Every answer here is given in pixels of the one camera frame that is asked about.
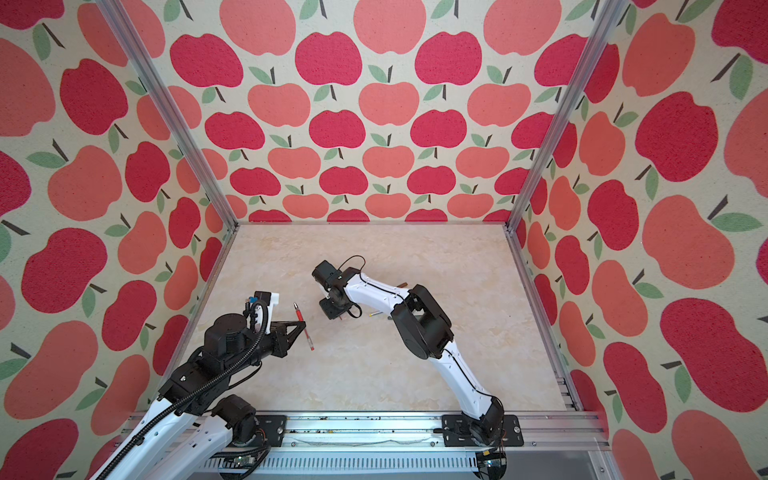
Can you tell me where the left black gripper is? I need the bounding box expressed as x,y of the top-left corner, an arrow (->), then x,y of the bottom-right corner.
224,319 -> 307,377

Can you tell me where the red gel pen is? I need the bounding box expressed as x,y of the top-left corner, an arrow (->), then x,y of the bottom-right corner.
293,302 -> 315,352

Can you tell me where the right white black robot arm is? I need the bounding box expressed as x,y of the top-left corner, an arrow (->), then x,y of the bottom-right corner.
312,260 -> 505,447

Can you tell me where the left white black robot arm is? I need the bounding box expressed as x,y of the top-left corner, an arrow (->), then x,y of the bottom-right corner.
92,313 -> 306,479

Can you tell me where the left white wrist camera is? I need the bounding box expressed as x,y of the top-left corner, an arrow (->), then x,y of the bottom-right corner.
243,291 -> 279,335

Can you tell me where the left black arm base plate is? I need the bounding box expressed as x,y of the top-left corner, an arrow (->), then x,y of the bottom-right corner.
226,415 -> 287,449

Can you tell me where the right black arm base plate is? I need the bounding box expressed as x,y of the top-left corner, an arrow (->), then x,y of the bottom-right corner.
440,415 -> 525,447

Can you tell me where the white slotted cable duct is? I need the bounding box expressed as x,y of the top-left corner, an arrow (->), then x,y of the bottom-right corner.
127,451 -> 481,475

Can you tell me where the aluminium front frame rail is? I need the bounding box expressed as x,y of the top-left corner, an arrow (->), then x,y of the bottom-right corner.
256,411 -> 610,452

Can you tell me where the left aluminium frame post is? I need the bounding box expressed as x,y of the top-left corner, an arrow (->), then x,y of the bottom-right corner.
96,0 -> 239,232

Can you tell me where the aluminium frame post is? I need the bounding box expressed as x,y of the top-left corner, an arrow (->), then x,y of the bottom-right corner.
506,0 -> 631,232
96,0 -> 239,232

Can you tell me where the right aluminium frame post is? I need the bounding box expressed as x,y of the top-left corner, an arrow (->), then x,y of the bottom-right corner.
506,0 -> 631,232

